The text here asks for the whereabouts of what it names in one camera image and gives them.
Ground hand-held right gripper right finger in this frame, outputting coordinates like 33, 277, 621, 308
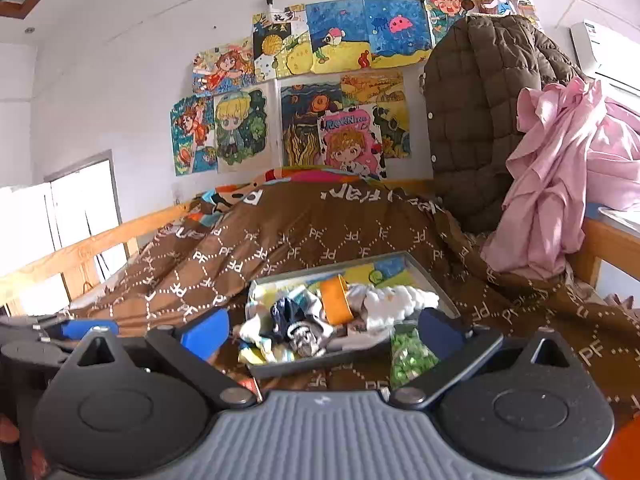
390, 307, 577, 409

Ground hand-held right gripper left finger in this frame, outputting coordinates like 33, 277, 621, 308
65, 307, 259, 408

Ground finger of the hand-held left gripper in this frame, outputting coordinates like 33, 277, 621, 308
0, 312, 120, 344

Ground white fluffy cloth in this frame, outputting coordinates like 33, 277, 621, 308
350, 283, 440, 331

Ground striped sock with yellow cuff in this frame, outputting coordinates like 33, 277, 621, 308
237, 320, 301, 366

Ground navy sock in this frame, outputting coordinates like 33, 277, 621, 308
270, 296, 306, 341

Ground grey metal tray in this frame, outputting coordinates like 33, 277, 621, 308
245, 251, 461, 380

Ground white grey sock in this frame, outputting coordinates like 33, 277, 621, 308
290, 285, 326, 322

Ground orange ribbed ring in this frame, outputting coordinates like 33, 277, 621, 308
318, 274, 355, 326

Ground glass jar of green stars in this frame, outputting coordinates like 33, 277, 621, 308
388, 327, 440, 389

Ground white framed window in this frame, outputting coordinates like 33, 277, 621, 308
0, 149, 124, 312

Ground brown printed blanket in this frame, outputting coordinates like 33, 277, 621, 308
50, 167, 640, 480

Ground pink cloth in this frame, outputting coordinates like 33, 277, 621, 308
481, 77, 640, 279

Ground orange-haired figure blue poster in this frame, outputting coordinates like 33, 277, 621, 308
169, 97, 219, 177

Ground dark green creature poster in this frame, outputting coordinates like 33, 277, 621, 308
372, 102, 412, 160

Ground blond figure cow-print poster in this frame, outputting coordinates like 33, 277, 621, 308
317, 104, 387, 180

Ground blond figure green poster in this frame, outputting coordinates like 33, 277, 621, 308
213, 85, 271, 169

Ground brown quilted jacket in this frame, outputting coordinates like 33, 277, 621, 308
422, 13, 587, 235

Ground dark blue seaweed poster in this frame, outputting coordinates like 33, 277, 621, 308
279, 82, 346, 167

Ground yellow field landscape poster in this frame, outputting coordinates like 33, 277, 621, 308
340, 70, 405, 111

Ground orange-haired swimmer poster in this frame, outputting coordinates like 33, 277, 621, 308
192, 37, 256, 96

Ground dark fish yellow poster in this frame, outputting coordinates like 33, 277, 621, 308
252, 12, 314, 81

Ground pink jellyfish blue poster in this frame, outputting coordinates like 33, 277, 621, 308
363, 0, 432, 69

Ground blue sea fish poster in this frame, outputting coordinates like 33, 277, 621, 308
305, 0, 371, 74

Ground red-haired figure poster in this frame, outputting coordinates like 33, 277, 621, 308
419, 0, 474, 46

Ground white air conditioner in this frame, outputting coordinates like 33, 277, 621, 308
569, 18, 640, 92

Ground wooden bed rail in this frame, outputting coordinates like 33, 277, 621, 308
569, 217, 640, 292
0, 202, 197, 312

